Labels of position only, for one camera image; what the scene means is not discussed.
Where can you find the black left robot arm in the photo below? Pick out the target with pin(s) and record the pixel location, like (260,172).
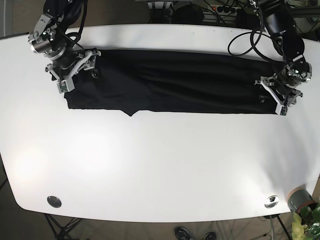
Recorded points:
(273,43)

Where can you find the left metal table grommet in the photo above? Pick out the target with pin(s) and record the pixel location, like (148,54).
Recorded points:
(54,201)

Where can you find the person's dark shoes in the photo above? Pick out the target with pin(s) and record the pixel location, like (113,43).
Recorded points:
(183,233)

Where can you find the right metal table grommet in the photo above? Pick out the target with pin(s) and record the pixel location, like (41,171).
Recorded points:
(271,201)

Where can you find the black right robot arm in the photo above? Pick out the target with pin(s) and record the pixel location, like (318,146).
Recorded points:
(70,16)

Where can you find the grey plant pot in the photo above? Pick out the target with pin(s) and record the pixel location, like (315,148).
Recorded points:
(299,198)

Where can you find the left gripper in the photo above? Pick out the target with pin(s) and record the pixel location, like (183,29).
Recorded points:
(283,84)

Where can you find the metal table grommet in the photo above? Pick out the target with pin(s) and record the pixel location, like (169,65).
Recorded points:
(54,201)
(271,201)

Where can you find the green potted plant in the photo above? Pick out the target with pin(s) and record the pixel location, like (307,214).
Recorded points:
(306,225)

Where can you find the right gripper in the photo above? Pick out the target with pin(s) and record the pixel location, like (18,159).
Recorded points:
(60,49)

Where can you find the plain black T-shirt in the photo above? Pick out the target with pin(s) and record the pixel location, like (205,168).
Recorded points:
(173,81)

